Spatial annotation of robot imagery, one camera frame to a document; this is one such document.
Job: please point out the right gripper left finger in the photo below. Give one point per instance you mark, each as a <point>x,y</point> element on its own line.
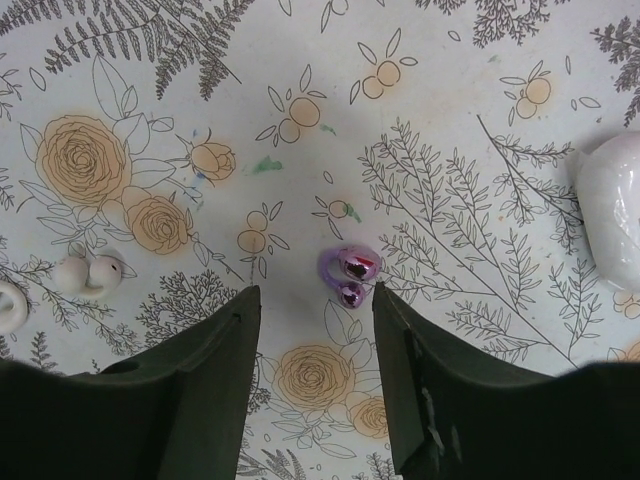
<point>174,411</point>

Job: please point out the white earbud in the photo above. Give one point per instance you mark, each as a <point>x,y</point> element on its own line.
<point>14,308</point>
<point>92,279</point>

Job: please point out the white earbud front left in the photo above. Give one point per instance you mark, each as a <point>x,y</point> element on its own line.
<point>92,279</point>

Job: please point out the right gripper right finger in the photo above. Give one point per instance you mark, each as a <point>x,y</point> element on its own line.
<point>456,412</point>

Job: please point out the white earbud charging case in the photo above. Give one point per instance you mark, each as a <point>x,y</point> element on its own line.
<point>607,187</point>

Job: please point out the white earbud front lower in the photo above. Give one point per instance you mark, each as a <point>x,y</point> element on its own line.
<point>14,308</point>

